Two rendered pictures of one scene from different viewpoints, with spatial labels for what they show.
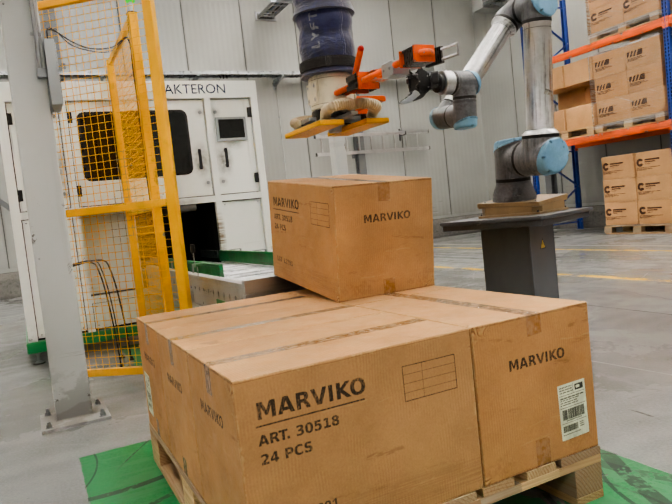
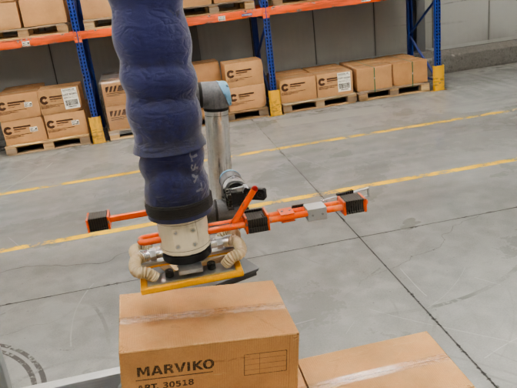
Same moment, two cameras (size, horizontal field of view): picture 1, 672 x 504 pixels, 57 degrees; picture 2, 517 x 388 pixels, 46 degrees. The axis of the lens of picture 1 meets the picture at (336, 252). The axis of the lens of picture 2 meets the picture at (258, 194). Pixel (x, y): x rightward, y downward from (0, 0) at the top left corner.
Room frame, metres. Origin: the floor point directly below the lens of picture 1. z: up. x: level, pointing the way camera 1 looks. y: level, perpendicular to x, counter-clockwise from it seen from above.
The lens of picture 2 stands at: (1.65, 1.69, 2.09)
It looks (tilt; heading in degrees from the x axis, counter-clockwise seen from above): 20 degrees down; 287
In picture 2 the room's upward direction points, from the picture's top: 7 degrees counter-clockwise
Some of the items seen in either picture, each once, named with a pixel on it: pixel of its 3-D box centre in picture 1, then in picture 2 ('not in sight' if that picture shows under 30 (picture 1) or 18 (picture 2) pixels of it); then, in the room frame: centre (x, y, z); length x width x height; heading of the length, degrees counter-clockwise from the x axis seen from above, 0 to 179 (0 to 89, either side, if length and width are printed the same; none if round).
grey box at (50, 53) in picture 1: (53, 76); not in sight; (2.99, 1.23, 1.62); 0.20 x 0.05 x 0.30; 26
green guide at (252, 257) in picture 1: (259, 256); not in sight; (4.21, 0.52, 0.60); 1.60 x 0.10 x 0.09; 26
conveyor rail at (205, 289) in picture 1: (186, 287); not in sight; (3.63, 0.89, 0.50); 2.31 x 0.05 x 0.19; 26
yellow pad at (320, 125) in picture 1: (312, 125); (191, 272); (2.41, 0.04, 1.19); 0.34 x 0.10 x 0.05; 26
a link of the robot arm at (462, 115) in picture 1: (463, 113); (230, 208); (2.45, -0.55, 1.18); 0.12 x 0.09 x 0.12; 26
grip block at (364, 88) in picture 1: (362, 82); (255, 220); (2.23, -0.16, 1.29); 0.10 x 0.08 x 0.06; 116
